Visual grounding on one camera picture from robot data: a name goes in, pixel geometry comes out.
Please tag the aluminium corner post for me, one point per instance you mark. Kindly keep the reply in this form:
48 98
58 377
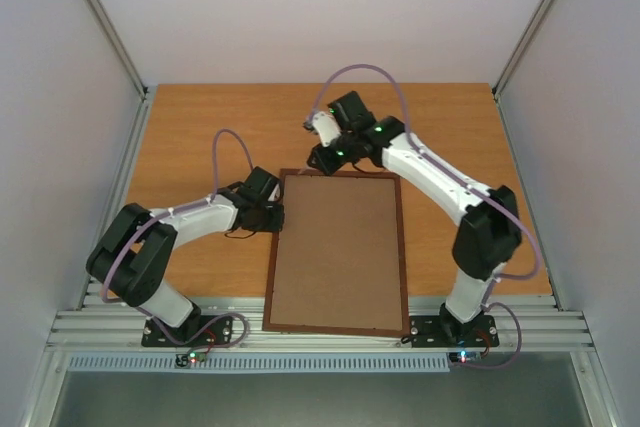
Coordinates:
108 28
536 21

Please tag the brown wooden picture frame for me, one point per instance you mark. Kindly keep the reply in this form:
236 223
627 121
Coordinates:
401 257

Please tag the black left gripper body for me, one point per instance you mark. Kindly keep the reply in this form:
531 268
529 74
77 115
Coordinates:
267 223

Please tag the right aluminium corner post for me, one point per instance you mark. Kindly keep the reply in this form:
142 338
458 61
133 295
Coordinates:
536 21

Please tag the aluminium rail base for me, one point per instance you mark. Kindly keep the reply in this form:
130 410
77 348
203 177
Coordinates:
99 326

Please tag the grey slotted cable duct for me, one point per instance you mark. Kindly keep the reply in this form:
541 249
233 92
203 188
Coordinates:
264 363

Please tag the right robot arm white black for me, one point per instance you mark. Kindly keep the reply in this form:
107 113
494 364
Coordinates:
486 237

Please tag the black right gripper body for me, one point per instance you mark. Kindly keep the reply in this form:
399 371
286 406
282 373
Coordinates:
322 161

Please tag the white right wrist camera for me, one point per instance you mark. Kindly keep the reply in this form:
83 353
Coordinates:
324 126

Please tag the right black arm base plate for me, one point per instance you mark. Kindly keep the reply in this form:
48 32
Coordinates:
427 331

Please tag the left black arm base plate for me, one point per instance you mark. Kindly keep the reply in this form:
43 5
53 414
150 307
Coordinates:
200 331

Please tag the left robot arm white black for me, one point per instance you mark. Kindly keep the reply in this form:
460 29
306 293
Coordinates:
131 258

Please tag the left aluminium corner post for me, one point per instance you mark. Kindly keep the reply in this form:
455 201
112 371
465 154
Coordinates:
108 28

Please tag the left small circuit board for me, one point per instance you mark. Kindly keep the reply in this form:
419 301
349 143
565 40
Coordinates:
189 360

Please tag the small circuit board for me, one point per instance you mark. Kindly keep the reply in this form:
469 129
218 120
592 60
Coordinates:
189 360
467 357

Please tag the right small circuit board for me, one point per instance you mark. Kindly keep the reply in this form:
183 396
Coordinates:
467 357

